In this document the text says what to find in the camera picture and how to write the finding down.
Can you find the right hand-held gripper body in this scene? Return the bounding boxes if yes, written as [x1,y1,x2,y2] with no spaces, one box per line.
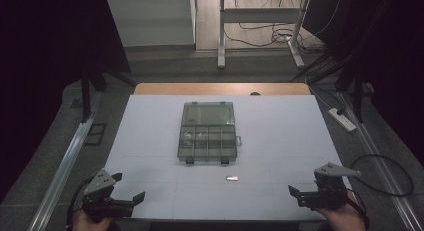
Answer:
[297,162,363,212]

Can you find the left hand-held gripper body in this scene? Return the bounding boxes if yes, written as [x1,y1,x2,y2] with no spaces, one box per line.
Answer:
[81,168,136,223]

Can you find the clear plastic compartment box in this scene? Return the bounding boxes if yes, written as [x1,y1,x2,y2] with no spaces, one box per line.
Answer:
[176,101,243,165]

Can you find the person's left hand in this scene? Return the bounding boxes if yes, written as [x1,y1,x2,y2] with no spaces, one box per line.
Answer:
[71,209,113,231]

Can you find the person's right hand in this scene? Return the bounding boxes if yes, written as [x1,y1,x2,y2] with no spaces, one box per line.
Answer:
[314,190,368,231]

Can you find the white table cover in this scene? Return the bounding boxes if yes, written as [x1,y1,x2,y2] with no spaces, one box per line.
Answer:
[104,94,352,223]

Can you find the white power strip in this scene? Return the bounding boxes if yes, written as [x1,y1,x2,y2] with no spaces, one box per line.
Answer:
[327,107,358,133]

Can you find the black metal stand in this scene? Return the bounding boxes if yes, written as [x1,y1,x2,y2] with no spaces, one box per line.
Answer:
[79,61,138,124]
[334,55,368,124]

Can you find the white cabinet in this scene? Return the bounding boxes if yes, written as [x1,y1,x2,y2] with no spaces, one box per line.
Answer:
[106,0,198,48]

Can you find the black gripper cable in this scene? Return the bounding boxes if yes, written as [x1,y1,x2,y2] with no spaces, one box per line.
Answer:
[345,153,415,231]
[65,176,97,231]

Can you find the aluminium floor rail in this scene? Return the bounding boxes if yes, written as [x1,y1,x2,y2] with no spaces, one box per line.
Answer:
[27,90,105,231]
[335,90,424,231]

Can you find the black rectangular floor frame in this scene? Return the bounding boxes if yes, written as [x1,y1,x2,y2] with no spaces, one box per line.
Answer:
[82,122,108,147]

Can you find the tangle of black floor cables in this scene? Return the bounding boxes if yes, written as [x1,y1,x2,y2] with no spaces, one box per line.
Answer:
[222,0,343,56]

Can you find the white desk frame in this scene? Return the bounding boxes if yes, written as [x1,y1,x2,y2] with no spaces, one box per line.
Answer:
[217,0,313,71]

